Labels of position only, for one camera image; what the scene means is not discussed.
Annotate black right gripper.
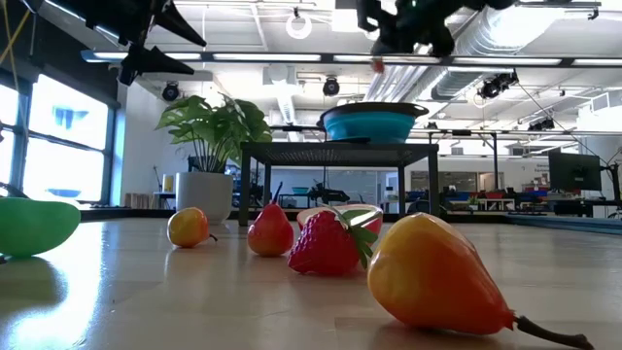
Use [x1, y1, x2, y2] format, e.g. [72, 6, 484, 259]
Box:
[357, 0, 487, 60]

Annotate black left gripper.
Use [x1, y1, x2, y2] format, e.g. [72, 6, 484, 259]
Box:
[21, 0, 208, 88]

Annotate blue grey collapsible colander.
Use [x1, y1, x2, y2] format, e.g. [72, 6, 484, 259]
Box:
[318, 101, 432, 145]

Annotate red toy peach half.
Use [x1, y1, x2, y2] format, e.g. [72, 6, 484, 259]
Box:
[295, 203, 385, 237]

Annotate orange toy pear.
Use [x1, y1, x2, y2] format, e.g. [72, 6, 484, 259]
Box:
[166, 206, 219, 249]
[366, 212, 595, 350]

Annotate red toy strawberry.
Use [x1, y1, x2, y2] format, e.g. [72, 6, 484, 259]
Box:
[286, 206, 383, 277]

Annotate red toy pear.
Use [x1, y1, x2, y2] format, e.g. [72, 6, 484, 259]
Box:
[246, 182, 295, 258]

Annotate green toy fruit half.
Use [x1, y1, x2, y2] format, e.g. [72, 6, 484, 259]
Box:
[0, 196, 83, 259]

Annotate overhead LED light bar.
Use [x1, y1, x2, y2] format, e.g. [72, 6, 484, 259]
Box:
[80, 48, 622, 69]

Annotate grey perforated metal shelf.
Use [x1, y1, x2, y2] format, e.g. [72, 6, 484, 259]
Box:
[238, 141, 441, 228]

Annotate large window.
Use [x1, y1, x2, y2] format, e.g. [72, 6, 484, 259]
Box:
[0, 72, 116, 203]

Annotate green plant in white pot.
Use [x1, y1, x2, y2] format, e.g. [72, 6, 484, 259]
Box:
[155, 93, 273, 226]

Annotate black background machine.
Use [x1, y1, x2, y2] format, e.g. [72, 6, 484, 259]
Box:
[308, 180, 351, 205]

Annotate light wooden boxes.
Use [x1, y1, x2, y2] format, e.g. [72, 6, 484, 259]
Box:
[123, 192, 156, 210]

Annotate black monitor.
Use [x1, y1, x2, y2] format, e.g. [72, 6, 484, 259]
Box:
[548, 151, 603, 193]

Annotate silver ventilation duct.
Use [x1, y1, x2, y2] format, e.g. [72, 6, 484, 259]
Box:
[363, 0, 560, 103]

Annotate white ring lamp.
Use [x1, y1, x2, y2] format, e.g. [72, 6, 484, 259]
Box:
[285, 10, 314, 41]

